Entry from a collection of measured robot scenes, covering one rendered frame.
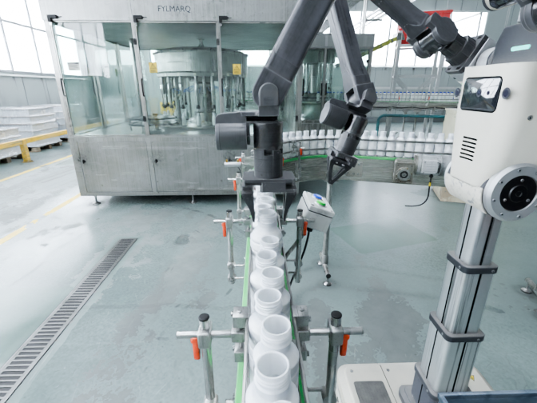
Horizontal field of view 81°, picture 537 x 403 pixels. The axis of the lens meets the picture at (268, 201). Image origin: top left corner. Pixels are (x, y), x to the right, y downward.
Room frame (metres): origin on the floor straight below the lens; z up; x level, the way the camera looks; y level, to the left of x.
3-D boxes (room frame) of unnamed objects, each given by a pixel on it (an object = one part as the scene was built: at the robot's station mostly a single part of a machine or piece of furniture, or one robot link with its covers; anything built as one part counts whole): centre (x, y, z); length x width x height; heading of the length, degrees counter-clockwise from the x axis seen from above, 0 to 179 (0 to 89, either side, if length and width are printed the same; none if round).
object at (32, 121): (8.03, 6.16, 0.50); 1.23 x 1.04 x 1.00; 92
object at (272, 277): (0.44, -0.01, 1.08); 0.06 x 0.06 x 0.17
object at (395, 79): (7.06, -3.04, 1.40); 0.92 x 0.72 x 2.80; 74
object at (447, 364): (0.87, -0.64, 0.49); 0.13 x 0.13 x 0.40; 2
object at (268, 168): (0.61, 0.00, 1.30); 0.10 x 0.07 x 0.07; 92
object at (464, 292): (0.87, -0.64, 0.74); 0.11 x 0.11 x 0.40; 2
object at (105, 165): (5.20, 1.05, 1.18); 2.88 x 2.73 x 2.35; 92
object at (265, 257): (0.49, 0.00, 1.08); 0.06 x 0.06 x 0.17
